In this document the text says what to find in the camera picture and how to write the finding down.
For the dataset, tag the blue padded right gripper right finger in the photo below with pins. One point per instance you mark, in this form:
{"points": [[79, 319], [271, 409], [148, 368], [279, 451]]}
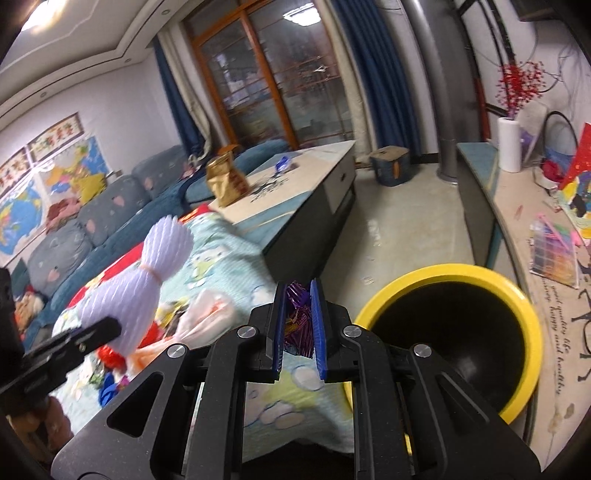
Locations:
{"points": [[334, 363]]}

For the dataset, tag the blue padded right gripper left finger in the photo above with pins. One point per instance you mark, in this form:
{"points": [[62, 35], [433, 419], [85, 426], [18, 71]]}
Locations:
{"points": [[269, 320]]}

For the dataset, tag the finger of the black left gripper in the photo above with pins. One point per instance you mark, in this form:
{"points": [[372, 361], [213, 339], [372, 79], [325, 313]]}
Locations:
{"points": [[28, 377]]}

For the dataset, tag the purple foil candy wrapper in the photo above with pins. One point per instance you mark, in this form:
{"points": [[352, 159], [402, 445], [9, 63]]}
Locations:
{"points": [[298, 334]]}

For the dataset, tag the red plastic bag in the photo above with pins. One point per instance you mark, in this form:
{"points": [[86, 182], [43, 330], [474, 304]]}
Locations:
{"points": [[114, 361]]}

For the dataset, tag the white foam fruit net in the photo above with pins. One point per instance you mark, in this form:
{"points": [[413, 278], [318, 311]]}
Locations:
{"points": [[131, 297]]}

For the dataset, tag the translucent plastic bag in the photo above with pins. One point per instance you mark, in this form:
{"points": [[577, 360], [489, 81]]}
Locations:
{"points": [[209, 315]]}

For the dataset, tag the yellow rimmed black trash bin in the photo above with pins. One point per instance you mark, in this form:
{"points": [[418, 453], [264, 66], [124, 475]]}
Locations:
{"points": [[447, 357]]}

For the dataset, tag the cartoon print teal blanket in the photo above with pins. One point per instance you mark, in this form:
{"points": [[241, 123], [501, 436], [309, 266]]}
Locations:
{"points": [[300, 406]]}

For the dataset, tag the grey coffee table with drawers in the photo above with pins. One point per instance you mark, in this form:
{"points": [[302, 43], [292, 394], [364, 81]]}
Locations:
{"points": [[296, 218]]}

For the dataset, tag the world map poster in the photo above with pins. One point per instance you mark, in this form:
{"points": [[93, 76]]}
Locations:
{"points": [[22, 219]]}

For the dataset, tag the blue plastic wrapper on table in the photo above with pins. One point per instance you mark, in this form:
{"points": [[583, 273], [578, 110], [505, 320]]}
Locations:
{"points": [[284, 165]]}

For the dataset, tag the gold brown paper bag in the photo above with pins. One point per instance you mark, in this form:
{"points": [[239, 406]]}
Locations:
{"points": [[226, 182]]}

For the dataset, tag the blue sofa with heart cushions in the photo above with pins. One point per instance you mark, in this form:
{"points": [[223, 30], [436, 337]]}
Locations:
{"points": [[108, 226]]}

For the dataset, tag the blue storage box stool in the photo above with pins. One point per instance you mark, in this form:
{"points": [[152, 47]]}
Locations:
{"points": [[392, 165]]}

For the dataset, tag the china map poster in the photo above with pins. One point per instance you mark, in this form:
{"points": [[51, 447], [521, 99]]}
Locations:
{"points": [[79, 171]]}

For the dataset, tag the framed calligraphy picture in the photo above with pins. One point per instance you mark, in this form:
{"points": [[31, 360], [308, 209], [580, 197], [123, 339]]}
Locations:
{"points": [[55, 137]]}

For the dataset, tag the blue curtain right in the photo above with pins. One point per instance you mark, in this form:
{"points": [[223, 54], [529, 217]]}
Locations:
{"points": [[382, 73]]}

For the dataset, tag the blue curtain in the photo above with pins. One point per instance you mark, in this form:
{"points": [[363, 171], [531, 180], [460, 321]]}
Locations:
{"points": [[382, 73], [192, 140]]}

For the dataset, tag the blue curtain left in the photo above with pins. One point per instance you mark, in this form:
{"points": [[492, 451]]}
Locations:
{"points": [[192, 140]]}

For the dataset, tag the colourful bead organiser box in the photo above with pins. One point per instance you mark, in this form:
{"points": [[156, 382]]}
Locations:
{"points": [[552, 252]]}

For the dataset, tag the white cylindrical vase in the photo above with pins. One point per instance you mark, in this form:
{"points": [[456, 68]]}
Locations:
{"points": [[509, 148]]}

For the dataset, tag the wooden framed glass door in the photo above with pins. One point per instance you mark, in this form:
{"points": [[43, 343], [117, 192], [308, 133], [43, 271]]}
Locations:
{"points": [[271, 72]]}

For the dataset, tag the colourful woman portrait painting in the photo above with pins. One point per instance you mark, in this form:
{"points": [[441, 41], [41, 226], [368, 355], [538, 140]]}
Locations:
{"points": [[574, 193]]}

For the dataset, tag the grey standing air conditioner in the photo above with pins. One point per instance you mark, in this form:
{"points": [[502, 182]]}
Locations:
{"points": [[449, 66]]}

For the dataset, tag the blue basket with black handle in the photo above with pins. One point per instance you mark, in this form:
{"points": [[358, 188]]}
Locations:
{"points": [[559, 141]]}

